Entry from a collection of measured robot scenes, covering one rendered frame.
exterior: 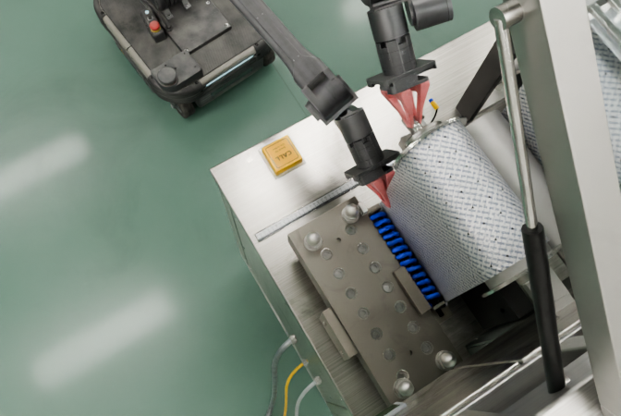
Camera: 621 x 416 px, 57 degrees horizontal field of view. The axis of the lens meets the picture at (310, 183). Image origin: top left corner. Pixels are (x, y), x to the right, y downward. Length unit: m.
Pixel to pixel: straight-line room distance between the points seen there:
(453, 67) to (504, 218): 0.66
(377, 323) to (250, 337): 1.07
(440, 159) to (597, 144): 0.57
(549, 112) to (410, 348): 0.82
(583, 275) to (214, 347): 1.82
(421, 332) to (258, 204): 0.45
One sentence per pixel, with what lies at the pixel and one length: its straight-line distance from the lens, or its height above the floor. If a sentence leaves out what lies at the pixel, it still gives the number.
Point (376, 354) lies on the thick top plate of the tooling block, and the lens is 1.13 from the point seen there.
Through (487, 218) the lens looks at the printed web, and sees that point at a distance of 0.92.
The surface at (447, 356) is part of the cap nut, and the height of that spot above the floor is 1.07.
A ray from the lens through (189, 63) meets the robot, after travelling 2.21.
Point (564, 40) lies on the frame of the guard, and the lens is 0.35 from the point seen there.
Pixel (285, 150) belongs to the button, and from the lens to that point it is 1.32.
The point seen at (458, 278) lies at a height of 1.16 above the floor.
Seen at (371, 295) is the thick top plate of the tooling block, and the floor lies 1.03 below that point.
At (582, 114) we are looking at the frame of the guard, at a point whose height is 1.85.
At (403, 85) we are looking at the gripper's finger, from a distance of 0.94.
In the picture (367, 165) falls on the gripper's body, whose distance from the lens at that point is 1.09.
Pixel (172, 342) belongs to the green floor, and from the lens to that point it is 2.19.
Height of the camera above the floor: 2.14
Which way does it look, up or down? 70 degrees down
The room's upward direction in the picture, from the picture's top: 7 degrees clockwise
